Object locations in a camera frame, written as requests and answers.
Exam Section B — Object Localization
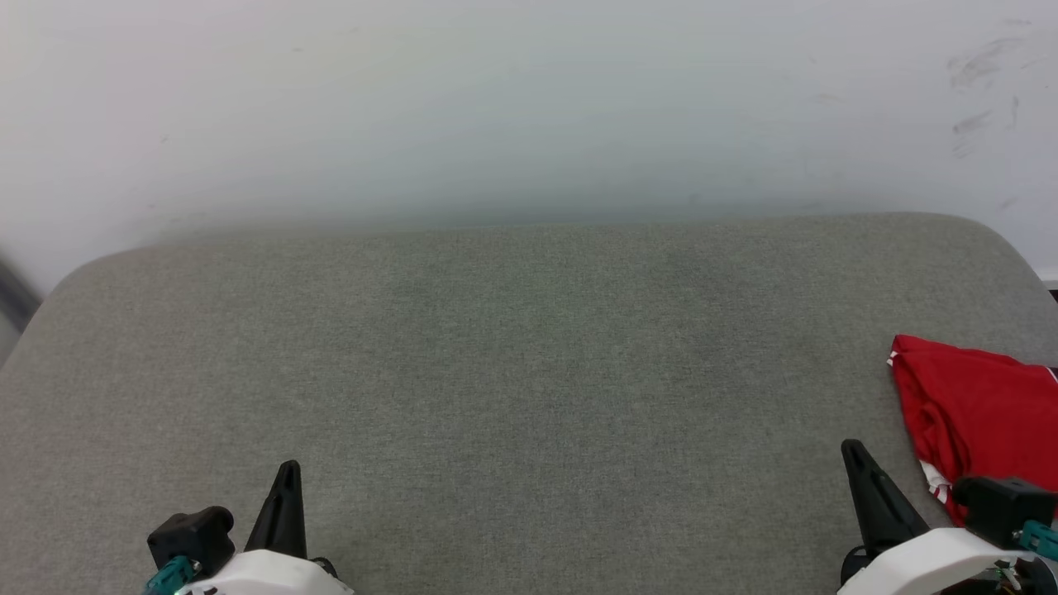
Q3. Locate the grey fabric sofa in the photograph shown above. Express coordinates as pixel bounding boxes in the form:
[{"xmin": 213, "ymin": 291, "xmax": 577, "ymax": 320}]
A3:
[{"xmin": 0, "ymin": 212, "xmax": 1058, "ymax": 595}]

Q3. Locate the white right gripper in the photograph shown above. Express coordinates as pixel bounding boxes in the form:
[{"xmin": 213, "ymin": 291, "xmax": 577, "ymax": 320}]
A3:
[{"xmin": 836, "ymin": 439, "xmax": 1044, "ymax": 595}]

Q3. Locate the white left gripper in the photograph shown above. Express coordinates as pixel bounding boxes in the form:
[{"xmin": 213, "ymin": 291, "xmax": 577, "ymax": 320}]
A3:
[{"xmin": 176, "ymin": 460, "xmax": 356, "ymax": 595}]

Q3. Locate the red basketball jersey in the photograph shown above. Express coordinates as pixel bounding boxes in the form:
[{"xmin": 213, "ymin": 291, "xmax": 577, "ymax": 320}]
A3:
[{"xmin": 888, "ymin": 334, "xmax": 1058, "ymax": 527}]

